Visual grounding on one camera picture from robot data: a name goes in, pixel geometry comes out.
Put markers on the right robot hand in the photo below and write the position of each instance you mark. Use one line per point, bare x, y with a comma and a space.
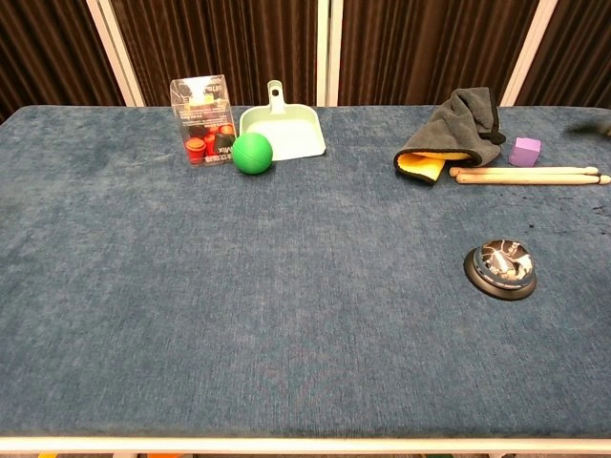
596, 127

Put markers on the purple cube block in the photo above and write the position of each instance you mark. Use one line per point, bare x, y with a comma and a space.
526, 151

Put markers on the wooden drumstick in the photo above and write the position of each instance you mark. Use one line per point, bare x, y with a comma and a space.
530, 179
525, 170

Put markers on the grey and yellow microfibre cloth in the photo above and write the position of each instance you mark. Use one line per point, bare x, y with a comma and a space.
453, 131

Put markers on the mint green plastic dustpan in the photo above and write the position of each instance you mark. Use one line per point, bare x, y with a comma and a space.
284, 131

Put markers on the green rubber ball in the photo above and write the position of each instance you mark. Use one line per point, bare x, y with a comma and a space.
252, 153

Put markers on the blue velvet table cover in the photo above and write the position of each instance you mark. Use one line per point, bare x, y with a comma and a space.
286, 286

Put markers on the dark brown pleated curtain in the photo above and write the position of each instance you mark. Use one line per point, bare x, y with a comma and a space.
229, 47

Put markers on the clear plastic printed box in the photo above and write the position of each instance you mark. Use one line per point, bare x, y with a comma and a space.
204, 119

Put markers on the white screen frame post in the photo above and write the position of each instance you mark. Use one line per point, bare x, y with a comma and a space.
114, 50
529, 50
329, 52

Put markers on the white table frame edge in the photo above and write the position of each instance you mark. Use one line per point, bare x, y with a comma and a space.
305, 444

